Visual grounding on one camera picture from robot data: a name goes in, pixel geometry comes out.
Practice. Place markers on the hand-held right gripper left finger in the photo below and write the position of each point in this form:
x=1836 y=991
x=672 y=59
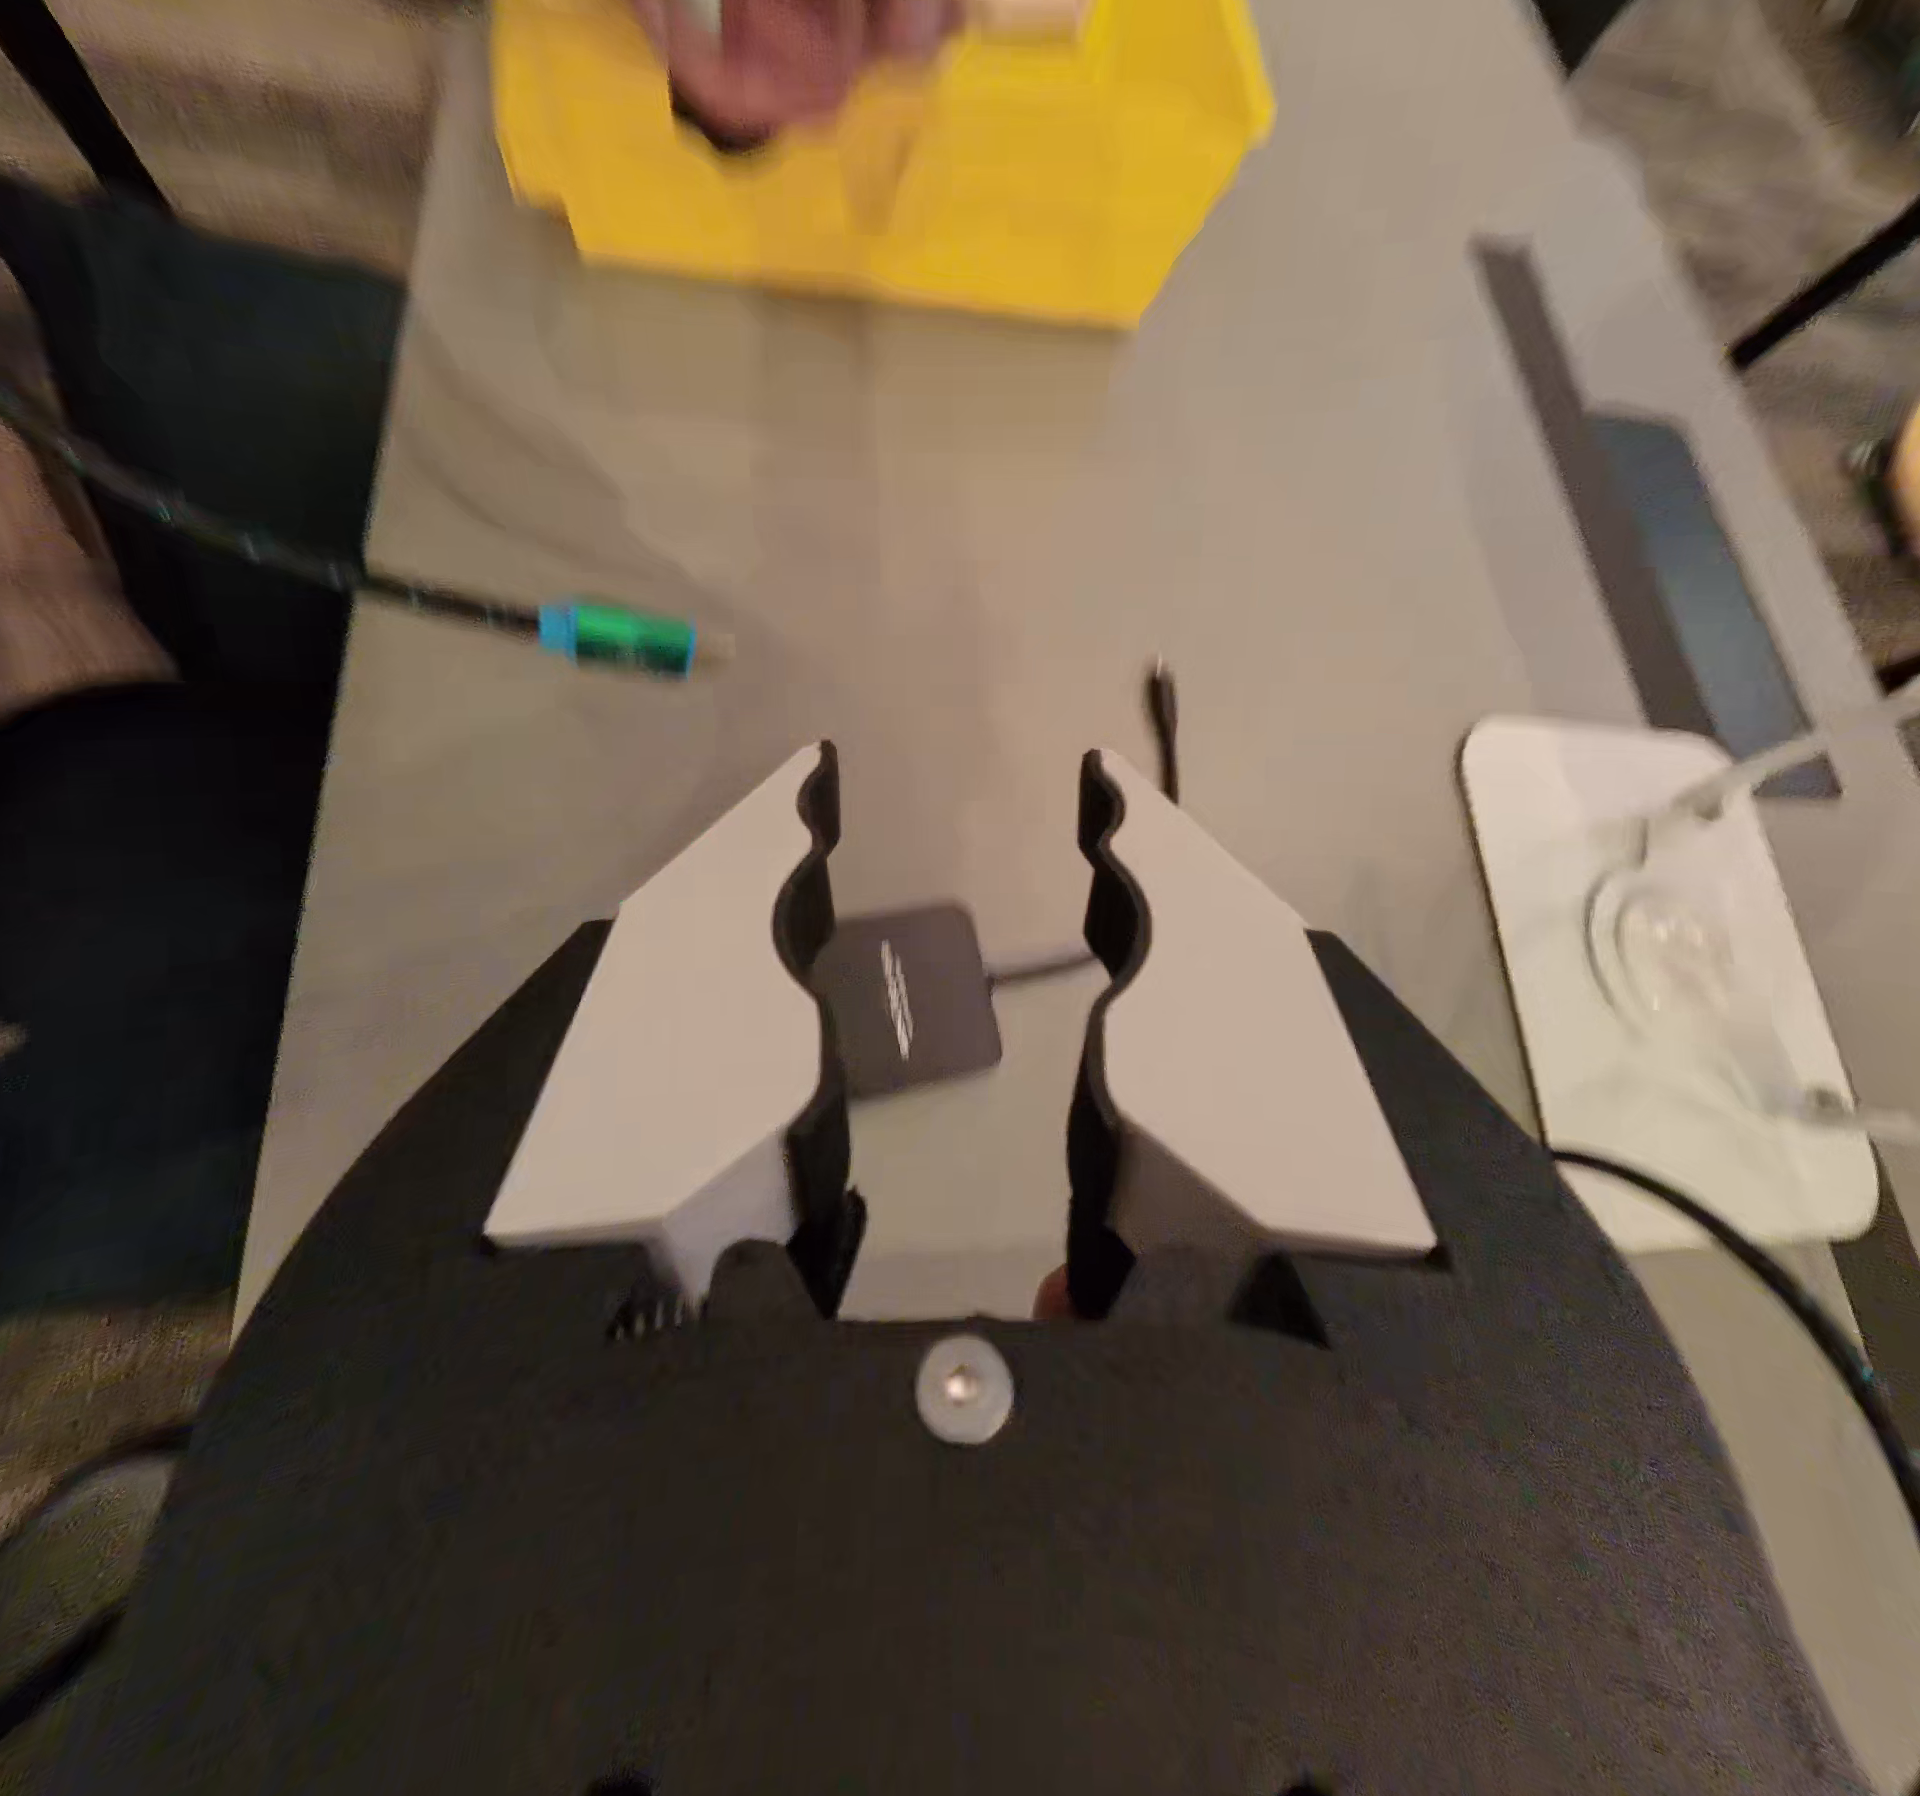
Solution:
x=676 y=1076

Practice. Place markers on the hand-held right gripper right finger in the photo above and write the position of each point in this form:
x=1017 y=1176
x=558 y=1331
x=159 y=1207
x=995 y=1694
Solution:
x=1246 y=1076

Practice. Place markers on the yellow plastic bin stack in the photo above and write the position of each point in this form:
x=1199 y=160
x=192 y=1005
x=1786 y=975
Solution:
x=1022 y=178

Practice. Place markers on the person's left hand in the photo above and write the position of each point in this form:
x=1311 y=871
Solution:
x=810 y=12

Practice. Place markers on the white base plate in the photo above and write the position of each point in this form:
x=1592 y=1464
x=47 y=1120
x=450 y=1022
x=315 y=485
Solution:
x=1664 y=986

